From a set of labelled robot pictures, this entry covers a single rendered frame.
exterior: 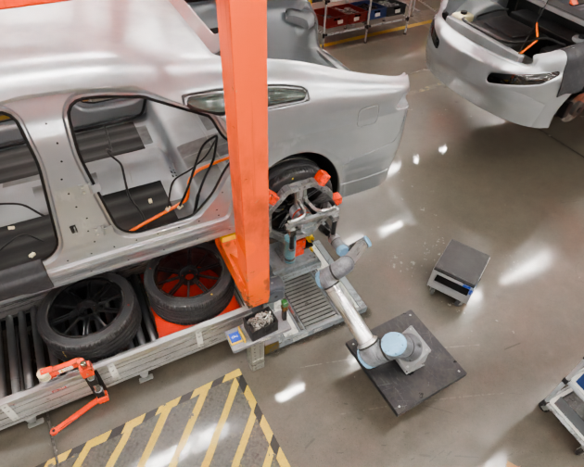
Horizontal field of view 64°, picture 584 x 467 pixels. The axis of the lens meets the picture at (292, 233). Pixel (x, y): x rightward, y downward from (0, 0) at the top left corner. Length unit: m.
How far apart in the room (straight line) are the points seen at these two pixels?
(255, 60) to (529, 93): 3.30
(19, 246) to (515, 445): 3.64
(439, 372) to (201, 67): 2.50
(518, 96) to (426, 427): 3.07
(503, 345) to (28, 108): 3.63
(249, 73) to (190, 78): 0.77
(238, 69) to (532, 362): 3.13
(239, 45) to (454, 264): 2.66
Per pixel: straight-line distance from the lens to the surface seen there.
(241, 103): 2.19
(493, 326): 4.22
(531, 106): 5.02
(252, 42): 2.09
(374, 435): 3.50
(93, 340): 3.39
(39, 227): 3.79
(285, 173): 3.28
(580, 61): 4.98
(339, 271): 3.03
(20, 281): 3.32
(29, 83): 2.83
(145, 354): 3.43
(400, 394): 3.32
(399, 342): 3.09
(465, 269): 4.05
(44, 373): 3.37
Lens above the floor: 3.22
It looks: 46 degrees down
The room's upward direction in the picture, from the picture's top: 2 degrees clockwise
